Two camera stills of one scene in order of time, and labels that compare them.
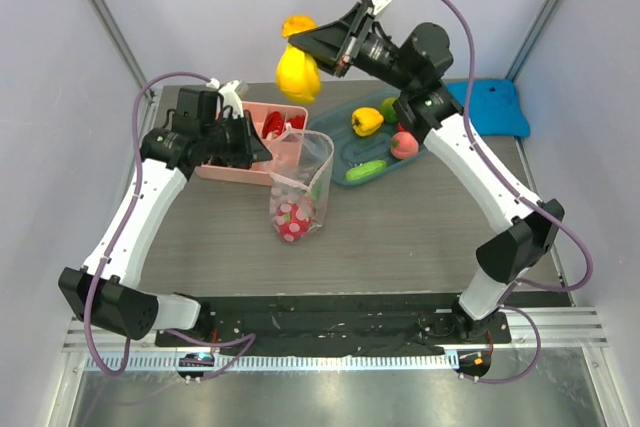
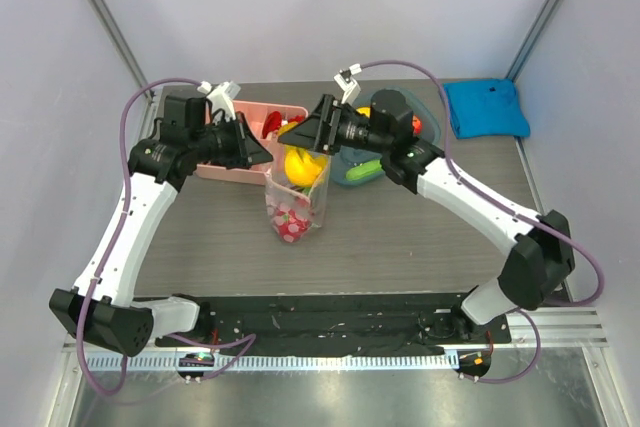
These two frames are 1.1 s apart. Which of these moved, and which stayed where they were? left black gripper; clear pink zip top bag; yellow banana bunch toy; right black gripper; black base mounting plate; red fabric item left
Moved: yellow banana bunch toy; right black gripper
Stayed: red fabric item left; clear pink zip top bag; black base mounting plate; left black gripper
